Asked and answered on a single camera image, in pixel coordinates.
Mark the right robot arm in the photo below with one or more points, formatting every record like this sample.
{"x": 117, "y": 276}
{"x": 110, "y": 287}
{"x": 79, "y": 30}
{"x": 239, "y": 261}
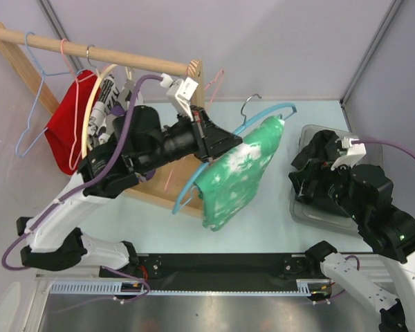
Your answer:
{"x": 394, "y": 243}

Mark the pink wire hanger with shirt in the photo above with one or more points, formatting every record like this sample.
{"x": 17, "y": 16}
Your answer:
{"x": 73, "y": 161}

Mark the light blue wire hanger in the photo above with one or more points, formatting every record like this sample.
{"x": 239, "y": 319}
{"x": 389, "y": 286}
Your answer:
{"x": 44, "y": 75}

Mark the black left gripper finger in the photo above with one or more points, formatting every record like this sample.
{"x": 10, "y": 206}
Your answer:
{"x": 217, "y": 150}
{"x": 217, "y": 136}

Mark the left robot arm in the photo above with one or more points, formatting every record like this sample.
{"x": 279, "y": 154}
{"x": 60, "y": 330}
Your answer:
{"x": 139, "y": 145}

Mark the cream plastic hanger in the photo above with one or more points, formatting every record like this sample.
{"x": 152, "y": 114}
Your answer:
{"x": 89, "y": 105}

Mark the blue plastic hanger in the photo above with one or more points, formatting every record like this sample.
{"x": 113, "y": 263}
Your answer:
{"x": 186, "y": 195}

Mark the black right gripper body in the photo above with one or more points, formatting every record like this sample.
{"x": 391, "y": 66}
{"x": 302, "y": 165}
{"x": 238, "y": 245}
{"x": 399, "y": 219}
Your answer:
{"x": 337, "y": 191}

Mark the purple camouflage garment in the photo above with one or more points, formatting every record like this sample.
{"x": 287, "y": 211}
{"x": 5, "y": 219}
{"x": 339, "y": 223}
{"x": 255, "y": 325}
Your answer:
{"x": 117, "y": 110}

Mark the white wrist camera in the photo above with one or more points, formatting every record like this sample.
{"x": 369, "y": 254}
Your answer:
{"x": 179, "y": 93}
{"x": 351, "y": 151}

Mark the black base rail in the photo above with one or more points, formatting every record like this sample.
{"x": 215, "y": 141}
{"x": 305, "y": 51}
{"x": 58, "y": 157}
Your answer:
{"x": 269, "y": 269}

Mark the wooden clothes rack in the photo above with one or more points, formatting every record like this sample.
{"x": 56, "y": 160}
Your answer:
{"x": 164, "y": 189}

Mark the white cable duct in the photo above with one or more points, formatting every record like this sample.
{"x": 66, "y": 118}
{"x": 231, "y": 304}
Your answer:
{"x": 119, "y": 288}

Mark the black white print garment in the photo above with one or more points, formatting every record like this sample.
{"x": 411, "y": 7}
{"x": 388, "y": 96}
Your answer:
{"x": 107, "y": 98}

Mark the red shirt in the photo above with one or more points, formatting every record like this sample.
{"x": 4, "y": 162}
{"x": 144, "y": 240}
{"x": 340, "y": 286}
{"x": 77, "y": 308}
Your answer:
{"x": 59, "y": 132}

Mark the green tie-dye shirt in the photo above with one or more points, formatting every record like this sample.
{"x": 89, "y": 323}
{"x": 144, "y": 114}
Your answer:
{"x": 228, "y": 185}

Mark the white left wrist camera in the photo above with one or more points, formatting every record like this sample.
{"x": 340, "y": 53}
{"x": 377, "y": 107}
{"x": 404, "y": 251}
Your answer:
{"x": 179, "y": 93}

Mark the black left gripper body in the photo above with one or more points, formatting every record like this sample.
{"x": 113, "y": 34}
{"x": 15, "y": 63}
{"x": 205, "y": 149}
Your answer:
{"x": 200, "y": 151}

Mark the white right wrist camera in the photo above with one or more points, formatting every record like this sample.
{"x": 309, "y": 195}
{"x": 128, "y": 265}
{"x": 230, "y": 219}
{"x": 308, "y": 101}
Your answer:
{"x": 351, "y": 151}

